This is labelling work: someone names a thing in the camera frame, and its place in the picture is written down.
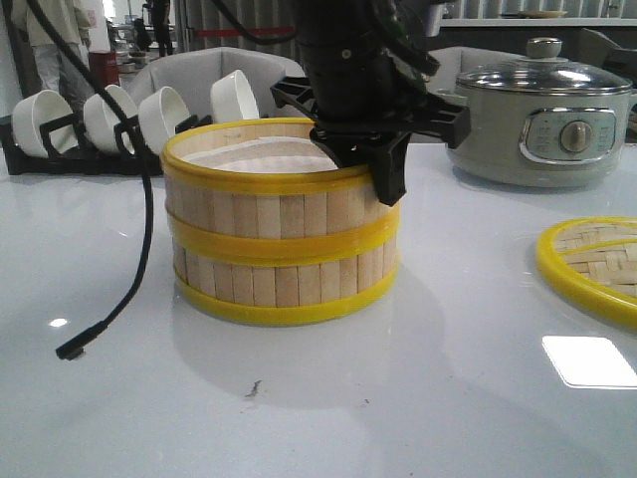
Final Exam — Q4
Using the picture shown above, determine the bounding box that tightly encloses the woven bamboo steamer lid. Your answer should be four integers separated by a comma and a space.
535, 216, 636, 330

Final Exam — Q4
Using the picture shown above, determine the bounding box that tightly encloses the grey electric cooking pot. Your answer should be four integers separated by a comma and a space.
437, 85, 636, 188

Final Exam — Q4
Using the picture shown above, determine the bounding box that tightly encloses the black dish rack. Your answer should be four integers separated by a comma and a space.
1, 114, 162, 176

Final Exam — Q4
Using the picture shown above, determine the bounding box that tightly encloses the white bowl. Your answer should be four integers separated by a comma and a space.
138, 86, 191, 155
84, 85, 137, 153
210, 70, 260, 123
11, 90, 73, 158

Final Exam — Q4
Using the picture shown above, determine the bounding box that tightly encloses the left grey chair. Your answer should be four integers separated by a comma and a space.
126, 47, 305, 122

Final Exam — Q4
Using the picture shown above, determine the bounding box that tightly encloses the person in light clothes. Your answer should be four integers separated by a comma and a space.
11, 0, 94, 112

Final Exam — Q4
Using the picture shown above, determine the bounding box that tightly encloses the grey chair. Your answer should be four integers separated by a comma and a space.
126, 47, 305, 122
427, 47, 522, 93

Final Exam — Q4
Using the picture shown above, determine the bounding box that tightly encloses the glass pot lid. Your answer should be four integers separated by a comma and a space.
456, 37, 632, 96

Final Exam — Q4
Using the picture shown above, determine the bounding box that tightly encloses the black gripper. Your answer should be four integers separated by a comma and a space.
271, 47, 471, 206

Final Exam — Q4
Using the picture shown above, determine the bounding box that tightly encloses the black hanging cable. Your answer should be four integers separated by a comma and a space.
0, 0, 154, 361

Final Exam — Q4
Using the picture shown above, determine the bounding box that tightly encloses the bamboo steamer basket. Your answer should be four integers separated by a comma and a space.
173, 237, 399, 327
161, 118, 399, 266

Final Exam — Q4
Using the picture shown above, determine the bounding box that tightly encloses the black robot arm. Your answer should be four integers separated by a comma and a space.
272, 1, 471, 205

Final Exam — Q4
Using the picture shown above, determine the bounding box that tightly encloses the person in black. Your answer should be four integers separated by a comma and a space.
142, 0, 173, 57

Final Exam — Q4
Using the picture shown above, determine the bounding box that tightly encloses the right grey chair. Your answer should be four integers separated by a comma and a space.
427, 47, 522, 93

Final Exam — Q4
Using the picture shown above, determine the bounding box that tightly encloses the red bin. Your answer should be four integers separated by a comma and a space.
89, 51, 119, 87

